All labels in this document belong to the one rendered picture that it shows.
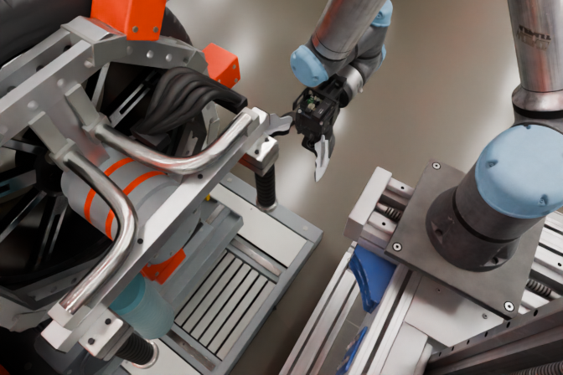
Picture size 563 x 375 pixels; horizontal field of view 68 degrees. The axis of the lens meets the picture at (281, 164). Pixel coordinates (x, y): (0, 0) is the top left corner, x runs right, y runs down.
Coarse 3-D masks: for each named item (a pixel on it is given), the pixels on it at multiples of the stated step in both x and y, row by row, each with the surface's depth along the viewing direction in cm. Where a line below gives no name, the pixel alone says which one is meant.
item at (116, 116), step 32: (0, 64) 55; (128, 64) 91; (96, 96) 74; (128, 96) 80; (128, 128) 102; (32, 160) 70; (0, 192) 67; (32, 192) 74; (0, 224) 71; (32, 224) 91; (64, 224) 94; (0, 256) 79; (32, 256) 82; (64, 256) 87
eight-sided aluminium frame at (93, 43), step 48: (48, 48) 54; (96, 48) 55; (144, 48) 63; (192, 48) 73; (0, 96) 52; (48, 96) 53; (0, 144) 50; (192, 144) 97; (0, 288) 68; (48, 288) 79
